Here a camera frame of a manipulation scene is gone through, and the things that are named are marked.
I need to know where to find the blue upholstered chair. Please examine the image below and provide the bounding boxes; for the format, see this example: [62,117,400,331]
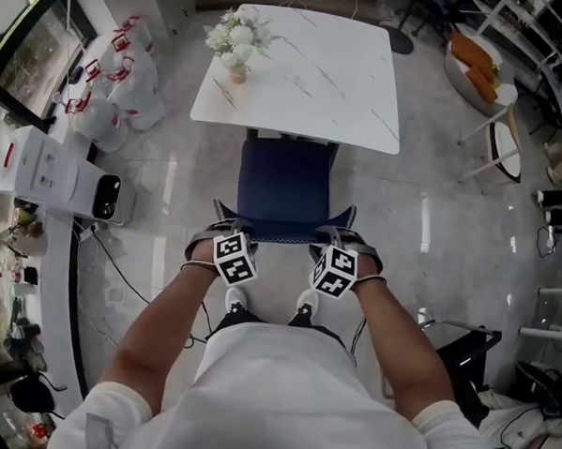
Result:
[210,126,362,250]

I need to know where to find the person's left white shoe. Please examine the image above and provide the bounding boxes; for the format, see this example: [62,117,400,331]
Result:
[222,284,251,315]

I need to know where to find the person's right white shoe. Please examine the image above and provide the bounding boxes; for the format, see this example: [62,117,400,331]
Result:
[295,288,322,317]

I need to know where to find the white marble table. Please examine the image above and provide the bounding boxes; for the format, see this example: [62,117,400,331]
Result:
[188,0,409,156]

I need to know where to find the person's white shirt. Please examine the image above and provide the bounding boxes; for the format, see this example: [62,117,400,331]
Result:
[47,310,510,449]

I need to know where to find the person's left forearm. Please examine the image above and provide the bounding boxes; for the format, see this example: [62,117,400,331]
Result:
[96,256,224,407]

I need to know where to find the round sofa with orange cushions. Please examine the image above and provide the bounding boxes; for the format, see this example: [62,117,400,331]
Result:
[440,28,523,121]

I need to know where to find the person's right black trouser leg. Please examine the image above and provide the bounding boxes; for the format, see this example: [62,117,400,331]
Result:
[285,309,349,348]

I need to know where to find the person's right forearm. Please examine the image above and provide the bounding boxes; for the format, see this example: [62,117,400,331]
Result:
[344,277,463,421]

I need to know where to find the white water dispenser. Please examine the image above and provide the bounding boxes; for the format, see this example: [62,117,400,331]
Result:
[0,123,133,227]

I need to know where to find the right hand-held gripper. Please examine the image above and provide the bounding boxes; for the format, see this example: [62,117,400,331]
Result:
[304,223,387,304]

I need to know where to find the small white wooden chair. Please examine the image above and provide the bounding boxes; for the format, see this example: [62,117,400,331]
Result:
[454,99,529,187]

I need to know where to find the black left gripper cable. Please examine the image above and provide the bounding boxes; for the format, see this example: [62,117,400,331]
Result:
[187,299,218,351]

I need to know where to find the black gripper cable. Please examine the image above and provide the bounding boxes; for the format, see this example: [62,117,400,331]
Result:
[187,299,218,351]
[347,315,369,368]

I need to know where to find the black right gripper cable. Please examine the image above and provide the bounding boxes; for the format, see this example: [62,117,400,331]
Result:
[347,315,369,368]

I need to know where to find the black round floor stand base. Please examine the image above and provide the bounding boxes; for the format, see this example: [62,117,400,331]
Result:
[377,23,417,57]

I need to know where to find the black metal frame chair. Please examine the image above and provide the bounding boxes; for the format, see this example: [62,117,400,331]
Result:
[414,316,504,422]

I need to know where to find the black floor cable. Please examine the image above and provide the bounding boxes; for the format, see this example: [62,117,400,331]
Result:
[70,224,158,349]

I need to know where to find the white power strip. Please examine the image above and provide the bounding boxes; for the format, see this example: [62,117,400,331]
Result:
[543,224,560,256]

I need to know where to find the black framed window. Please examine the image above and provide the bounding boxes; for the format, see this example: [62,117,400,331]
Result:
[0,0,100,127]

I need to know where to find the white flowers in vase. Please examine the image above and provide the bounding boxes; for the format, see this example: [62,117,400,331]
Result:
[202,6,284,86]

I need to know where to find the person's black trouser leg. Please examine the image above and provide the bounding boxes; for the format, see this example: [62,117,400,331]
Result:
[210,307,269,337]
[285,309,349,348]

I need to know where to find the clear water jug red handle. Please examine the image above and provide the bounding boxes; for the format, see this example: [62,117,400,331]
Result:
[109,13,158,59]
[103,53,162,106]
[119,82,168,134]
[64,89,132,156]
[83,33,132,86]

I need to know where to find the white curved counter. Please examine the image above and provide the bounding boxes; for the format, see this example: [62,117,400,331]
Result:
[29,213,99,421]

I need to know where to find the white open shelf unit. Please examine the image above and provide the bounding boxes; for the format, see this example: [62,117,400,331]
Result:
[459,0,562,136]

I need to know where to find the person's white shoe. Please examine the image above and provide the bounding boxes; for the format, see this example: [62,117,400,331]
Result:
[222,284,251,315]
[295,288,322,317]

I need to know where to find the white metal frame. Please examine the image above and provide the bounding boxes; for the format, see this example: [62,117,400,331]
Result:
[517,284,562,341]

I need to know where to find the person's left black trouser leg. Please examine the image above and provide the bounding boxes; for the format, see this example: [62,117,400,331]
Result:
[210,307,269,337]

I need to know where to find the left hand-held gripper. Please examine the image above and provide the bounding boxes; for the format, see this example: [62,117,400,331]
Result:
[181,216,263,289]

